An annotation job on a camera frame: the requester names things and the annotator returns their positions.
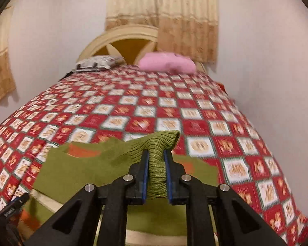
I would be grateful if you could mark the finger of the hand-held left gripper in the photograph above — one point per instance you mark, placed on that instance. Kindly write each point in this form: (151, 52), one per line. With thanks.
(15, 205)

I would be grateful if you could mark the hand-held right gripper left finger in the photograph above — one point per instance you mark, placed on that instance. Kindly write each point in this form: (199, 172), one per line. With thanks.
(144, 176)

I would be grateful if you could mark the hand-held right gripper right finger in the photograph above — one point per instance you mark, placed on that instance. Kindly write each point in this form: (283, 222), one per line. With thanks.
(169, 176)

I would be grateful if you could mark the green knit sweater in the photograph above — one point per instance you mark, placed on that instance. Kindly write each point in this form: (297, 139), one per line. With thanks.
(92, 169)

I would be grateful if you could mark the red checked printed blanket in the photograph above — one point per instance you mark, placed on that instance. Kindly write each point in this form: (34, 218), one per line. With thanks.
(169, 107)

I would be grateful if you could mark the pink pillow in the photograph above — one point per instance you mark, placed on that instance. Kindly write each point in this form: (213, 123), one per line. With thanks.
(166, 62)

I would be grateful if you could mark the grey patterned pillow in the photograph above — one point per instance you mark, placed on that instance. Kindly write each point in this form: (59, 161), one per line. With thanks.
(97, 62)

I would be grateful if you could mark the cream arched headboard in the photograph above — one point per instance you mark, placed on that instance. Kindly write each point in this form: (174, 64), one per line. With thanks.
(123, 34)

